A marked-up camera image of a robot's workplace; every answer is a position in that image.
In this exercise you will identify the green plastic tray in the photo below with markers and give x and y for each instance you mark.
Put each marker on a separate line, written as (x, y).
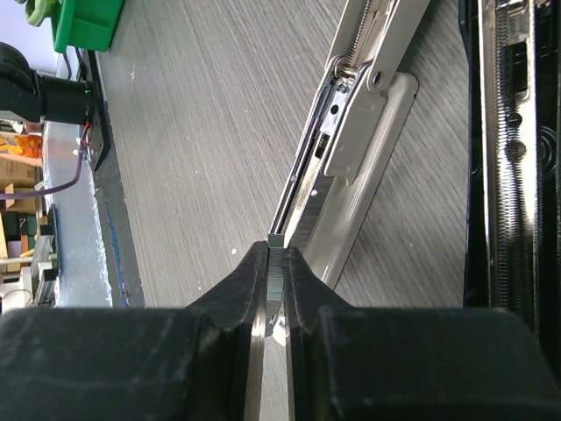
(86, 24)

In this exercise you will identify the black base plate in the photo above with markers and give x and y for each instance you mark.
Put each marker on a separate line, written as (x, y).
(121, 258)

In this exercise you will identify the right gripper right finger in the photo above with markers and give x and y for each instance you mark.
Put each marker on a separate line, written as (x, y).
(357, 363)

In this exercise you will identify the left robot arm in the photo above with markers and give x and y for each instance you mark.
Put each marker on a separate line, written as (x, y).
(27, 96)

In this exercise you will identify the grey staple strip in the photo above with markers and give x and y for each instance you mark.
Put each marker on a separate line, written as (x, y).
(274, 294)

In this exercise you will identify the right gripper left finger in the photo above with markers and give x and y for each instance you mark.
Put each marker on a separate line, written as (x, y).
(201, 362)

